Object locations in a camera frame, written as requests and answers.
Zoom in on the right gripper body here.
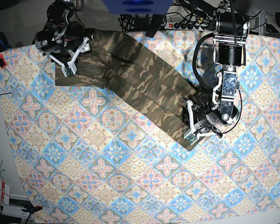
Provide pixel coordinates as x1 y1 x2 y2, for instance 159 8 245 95
51 39 83 64

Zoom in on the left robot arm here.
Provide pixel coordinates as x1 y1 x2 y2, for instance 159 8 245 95
192 0 250 130

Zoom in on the camouflage T-shirt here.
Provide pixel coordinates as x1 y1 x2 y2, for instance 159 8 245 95
55 29 196 150

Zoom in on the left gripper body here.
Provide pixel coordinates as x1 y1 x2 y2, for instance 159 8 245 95
193 108 221 129

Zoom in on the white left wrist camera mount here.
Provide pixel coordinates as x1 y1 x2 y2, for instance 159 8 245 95
183 100 222 146

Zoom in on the black clamp lower left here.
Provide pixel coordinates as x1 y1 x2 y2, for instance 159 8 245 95
21 205 42 214

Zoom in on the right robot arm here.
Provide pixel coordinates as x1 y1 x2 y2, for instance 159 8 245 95
34 0 85 65

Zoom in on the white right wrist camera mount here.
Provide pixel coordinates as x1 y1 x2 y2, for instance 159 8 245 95
49 37 91 77

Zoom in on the red white paper tag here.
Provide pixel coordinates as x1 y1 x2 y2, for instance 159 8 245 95
0 179 11 205

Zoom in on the blue handled clamp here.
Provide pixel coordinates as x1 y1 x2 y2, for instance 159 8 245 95
0 32 11 50

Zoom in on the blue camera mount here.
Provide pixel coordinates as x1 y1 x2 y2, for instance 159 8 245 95
103 0 173 14

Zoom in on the patterned tile tablecloth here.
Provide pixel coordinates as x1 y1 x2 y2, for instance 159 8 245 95
0 35 280 224

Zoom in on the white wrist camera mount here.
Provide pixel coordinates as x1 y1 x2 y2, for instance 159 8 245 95
183 100 222 146
49 37 91 77

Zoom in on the white power strip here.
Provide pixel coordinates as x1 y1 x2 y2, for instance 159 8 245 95
164 21 208 31

